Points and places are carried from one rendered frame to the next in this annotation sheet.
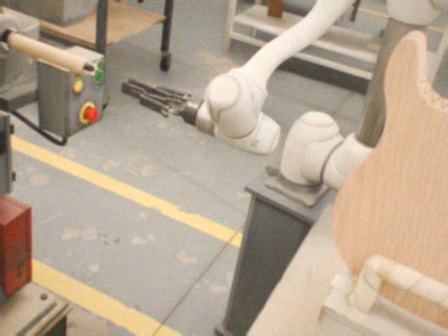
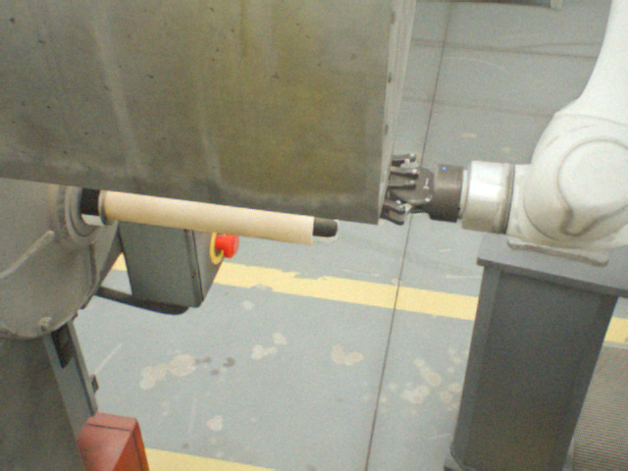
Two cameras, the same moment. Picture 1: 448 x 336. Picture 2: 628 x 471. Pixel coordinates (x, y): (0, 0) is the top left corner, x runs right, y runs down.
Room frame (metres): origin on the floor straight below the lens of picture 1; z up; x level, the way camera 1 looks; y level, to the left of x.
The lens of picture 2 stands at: (0.56, 0.38, 1.65)
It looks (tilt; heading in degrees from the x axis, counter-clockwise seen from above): 39 degrees down; 351
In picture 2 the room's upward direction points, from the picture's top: straight up
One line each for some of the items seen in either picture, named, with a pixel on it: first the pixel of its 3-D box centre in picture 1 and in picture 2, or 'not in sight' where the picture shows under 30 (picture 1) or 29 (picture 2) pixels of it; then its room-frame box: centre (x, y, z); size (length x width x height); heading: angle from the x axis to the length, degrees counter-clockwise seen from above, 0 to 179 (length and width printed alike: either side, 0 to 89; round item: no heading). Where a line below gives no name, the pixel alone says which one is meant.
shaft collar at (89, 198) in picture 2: (12, 40); (102, 199); (1.11, 0.49, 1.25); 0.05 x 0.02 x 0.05; 160
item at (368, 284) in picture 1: (366, 288); not in sight; (0.66, -0.24, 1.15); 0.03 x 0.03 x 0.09
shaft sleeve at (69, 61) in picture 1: (50, 54); (213, 213); (1.07, 0.40, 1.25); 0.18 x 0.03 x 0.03; 70
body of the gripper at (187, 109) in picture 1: (186, 108); (426, 189); (1.31, 0.13, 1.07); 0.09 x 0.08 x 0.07; 69
